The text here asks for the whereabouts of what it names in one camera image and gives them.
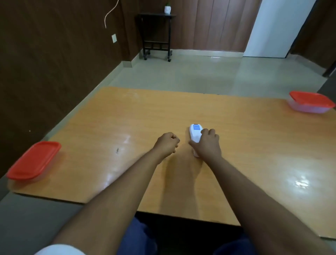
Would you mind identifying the person's right hand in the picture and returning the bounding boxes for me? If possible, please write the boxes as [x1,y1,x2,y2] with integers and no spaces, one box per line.
[189,128,222,162]

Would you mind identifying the person's left hand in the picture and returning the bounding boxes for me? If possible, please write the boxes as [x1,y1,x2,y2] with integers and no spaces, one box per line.
[152,132,180,160]

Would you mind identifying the white handheld thermometer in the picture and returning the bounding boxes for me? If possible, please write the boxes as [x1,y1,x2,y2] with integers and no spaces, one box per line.
[189,123,208,158]

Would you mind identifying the person's left forearm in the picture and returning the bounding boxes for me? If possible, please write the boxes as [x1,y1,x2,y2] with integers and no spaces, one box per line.
[51,153,164,255]

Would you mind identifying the person's right forearm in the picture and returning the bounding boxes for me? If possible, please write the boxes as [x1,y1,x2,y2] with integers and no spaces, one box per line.
[205,155,336,255]

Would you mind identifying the blue trousers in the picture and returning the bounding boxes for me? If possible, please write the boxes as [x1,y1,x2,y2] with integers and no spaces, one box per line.
[125,217,254,255]

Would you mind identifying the black wheeled side table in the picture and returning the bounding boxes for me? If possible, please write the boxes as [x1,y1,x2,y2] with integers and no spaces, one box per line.
[135,12,177,62]

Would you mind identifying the red-lidded plastic container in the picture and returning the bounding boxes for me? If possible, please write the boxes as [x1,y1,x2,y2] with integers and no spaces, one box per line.
[287,91,336,114]
[6,141,62,182]

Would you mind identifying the white door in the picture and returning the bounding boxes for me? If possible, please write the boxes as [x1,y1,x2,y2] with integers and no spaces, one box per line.
[243,0,317,59]

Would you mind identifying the white shirt sleeve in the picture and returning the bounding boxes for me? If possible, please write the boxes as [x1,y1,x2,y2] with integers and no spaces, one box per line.
[34,244,87,255]

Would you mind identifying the white hanging cable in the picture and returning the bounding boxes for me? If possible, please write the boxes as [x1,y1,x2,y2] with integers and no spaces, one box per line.
[104,0,119,29]

